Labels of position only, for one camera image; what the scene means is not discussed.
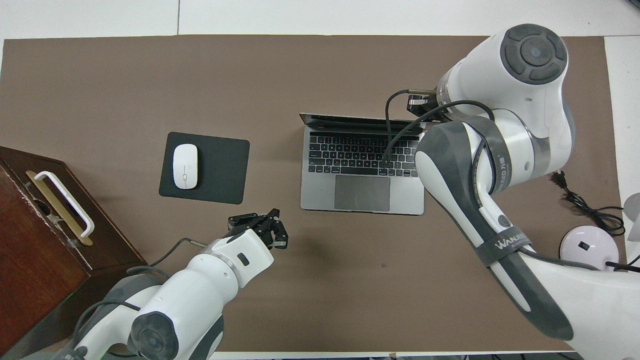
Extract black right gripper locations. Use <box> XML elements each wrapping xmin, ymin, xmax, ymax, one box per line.
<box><xmin>406</xmin><ymin>96</ymin><xmax>446</xmax><ymax>123</ymax></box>

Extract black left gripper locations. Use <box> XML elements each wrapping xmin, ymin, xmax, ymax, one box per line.
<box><xmin>227</xmin><ymin>208</ymin><xmax>290</xmax><ymax>250</ymax></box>

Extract grey laptop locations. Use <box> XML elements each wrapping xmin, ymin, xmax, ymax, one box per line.
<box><xmin>299</xmin><ymin>113</ymin><xmax>427</xmax><ymax>216</ymax></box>

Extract black mouse pad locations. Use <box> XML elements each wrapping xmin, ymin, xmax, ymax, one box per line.
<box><xmin>158</xmin><ymin>131</ymin><xmax>251</xmax><ymax>205</ymax></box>

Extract brown table mat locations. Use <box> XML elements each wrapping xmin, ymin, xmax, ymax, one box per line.
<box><xmin>0</xmin><ymin>35</ymin><xmax>637</xmax><ymax>353</ymax></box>

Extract white computer mouse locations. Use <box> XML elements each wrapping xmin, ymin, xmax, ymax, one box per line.
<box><xmin>172</xmin><ymin>143</ymin><xmax>199</xmax><ymax>190</ymax></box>

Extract white desk lamp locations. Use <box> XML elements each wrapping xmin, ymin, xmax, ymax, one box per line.
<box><xmin>559</xmin><ymin>192</ymin><xmax>640</xmax><ymax>273</ymax></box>

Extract dark brown wooden box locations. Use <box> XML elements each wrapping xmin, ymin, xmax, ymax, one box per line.
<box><xmin>0</xmin><ymin>146</ymin><xmax>148</xmax><ymax>359</ymax></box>

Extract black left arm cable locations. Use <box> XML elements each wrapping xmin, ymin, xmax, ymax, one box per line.
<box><xmin>74</xmin><ymin>237</ymin><xmax>208</xmax><ymax>346</ymax></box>

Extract black lamp power cable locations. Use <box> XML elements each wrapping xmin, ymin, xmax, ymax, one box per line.
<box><xmin>551</xmin><ymin>170</ymin><xmax>627</xmax><ymax>237</ymax></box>

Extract white box handle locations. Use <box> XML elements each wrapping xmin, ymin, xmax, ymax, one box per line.
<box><xmin>34</xmin><ymin>171</ymin><xmax>95</xmax><ymax>238</ymax></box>

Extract brass handle plate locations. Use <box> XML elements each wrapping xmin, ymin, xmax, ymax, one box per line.
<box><xmin>26</xmin><ymin>170</ymin><xmax>94</xmax><ymax>247</ymax></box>

